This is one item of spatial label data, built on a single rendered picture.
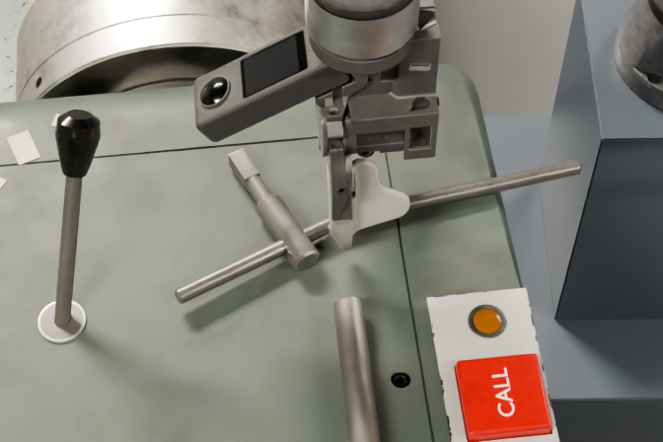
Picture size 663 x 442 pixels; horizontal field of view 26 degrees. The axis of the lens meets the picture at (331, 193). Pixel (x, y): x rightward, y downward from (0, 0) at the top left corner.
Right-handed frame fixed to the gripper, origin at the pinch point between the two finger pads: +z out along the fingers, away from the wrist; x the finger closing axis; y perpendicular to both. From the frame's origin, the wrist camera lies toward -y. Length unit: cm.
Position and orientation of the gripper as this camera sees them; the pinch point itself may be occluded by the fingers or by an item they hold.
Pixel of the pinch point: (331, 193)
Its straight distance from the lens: 111.3
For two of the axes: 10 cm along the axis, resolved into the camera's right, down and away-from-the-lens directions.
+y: 9.9, -0.9, 0.6
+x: -1.1, -8.2, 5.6
